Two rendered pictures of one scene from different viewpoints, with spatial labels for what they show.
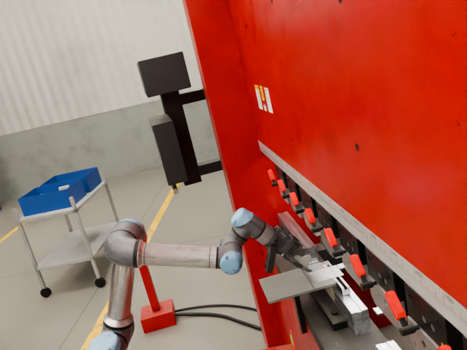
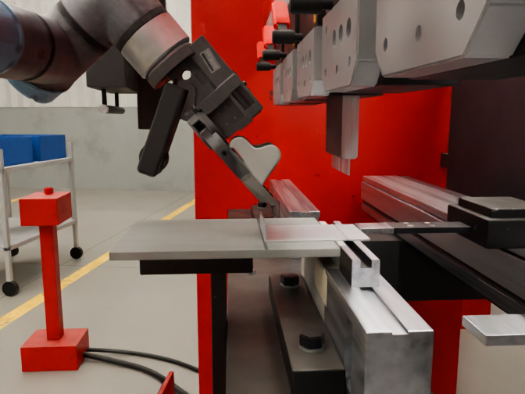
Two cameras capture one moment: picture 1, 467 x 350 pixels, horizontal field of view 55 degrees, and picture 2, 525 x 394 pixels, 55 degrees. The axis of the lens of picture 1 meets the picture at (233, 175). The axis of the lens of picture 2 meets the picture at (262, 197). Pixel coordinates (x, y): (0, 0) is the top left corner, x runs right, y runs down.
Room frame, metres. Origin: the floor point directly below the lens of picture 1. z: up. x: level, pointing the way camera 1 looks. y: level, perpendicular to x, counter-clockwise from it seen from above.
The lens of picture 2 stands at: (0.90, -0.20, 1.15)
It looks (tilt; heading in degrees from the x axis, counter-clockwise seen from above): 9 degrees down; 1
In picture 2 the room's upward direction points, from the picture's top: straight up
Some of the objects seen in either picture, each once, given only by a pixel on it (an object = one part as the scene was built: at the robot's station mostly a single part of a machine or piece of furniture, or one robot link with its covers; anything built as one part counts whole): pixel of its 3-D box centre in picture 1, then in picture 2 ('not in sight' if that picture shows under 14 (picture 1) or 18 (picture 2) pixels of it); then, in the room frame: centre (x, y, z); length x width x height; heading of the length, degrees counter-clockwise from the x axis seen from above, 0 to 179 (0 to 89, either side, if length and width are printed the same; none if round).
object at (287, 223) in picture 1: (295, 236); (289, 211); (2.10, -0.24, 0.92); 0.50 x 0.06 x 0.10; 5
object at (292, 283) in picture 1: (296, 282); (226, 236); (1.54, -0.14, 1.00); 0.26 x 0.18 x 0.01; 95
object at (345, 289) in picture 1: (336, 278); (344, 248); (1.52, -0.29, 0.99); 0.20 x 0.03 x 0.03; 5
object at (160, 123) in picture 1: (167, 147); (114, 37); (2.70, 0.36, 1.42); 0.45 x 0.12 x 0.36; 9
